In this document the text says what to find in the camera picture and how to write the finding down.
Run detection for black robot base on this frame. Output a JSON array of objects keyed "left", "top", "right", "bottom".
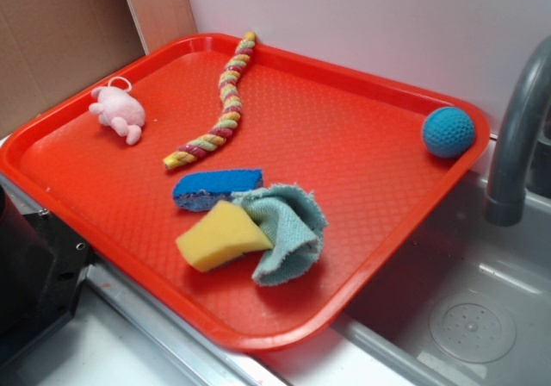
[{"left": 1, "top": 190, "right": 90, "bottom": 367}]

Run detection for pink plush bunny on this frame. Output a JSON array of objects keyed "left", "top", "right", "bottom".
[{"left": 89, "top": 76, "right": 145, "bottom": 146}]

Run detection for teal woven cloth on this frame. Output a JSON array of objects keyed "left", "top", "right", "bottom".
[{"left": 232, "top": 184, "right": 327, "bottom": 287}]

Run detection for yellow sponge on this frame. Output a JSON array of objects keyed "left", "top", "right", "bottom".
[{"left": 176, "top": 201, "right": 274, "bottom": 272}]

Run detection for blue sponge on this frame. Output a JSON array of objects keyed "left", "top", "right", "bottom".
[{"left": 172, "top": 169, "right": 263, "bottom": 212}]

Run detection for blue dimpled ball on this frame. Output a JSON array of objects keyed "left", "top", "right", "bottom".
[{"left": 421, "top": 107, "right": 475, "bottom": 159}]

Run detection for grey plastic sink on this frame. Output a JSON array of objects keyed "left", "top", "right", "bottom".
[{"left": 259, "top": 156, "right": 550, "bottom": 385}]

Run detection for grey faucet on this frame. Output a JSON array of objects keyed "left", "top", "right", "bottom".
[{"left": 484, "top": 38, "right": 550, "bottom": 227}]

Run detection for brown cardboard panel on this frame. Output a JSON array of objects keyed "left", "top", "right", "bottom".
[{"left": 1, "top": 0, "right": 196, "bottom": 136}]

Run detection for red plastic tray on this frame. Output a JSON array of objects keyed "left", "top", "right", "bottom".
[{"left": 1, "top": 34, "right": 490, "bottom": 352}]

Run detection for multicolour twisted rope toy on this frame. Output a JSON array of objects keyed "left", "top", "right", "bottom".
[{"left": 163, "top": 32, "right": 257, "bottom": 170}]

